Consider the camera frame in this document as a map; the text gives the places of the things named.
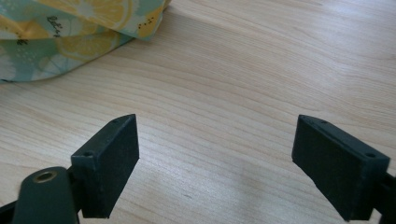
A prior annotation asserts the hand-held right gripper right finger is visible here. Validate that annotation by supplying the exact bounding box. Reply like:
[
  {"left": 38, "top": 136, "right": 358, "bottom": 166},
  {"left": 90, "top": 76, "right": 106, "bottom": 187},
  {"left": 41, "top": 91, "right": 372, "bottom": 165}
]
[{"left": 291, "top": 114, "right": 391, "bottom": 222}]

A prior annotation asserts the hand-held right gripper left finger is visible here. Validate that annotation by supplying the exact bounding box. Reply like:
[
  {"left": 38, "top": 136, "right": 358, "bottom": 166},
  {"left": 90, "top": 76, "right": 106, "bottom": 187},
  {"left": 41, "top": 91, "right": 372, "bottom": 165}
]
[{"left": 70, "top": 113, "right": 140, "bottom": 219}]

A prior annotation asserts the lemon print green cloth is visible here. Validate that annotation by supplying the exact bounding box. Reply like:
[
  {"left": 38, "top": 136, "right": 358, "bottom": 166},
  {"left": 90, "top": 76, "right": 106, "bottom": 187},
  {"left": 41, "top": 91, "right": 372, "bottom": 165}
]
[{"left": 0, "top": 0, "right": 173, "bottom": 84}]

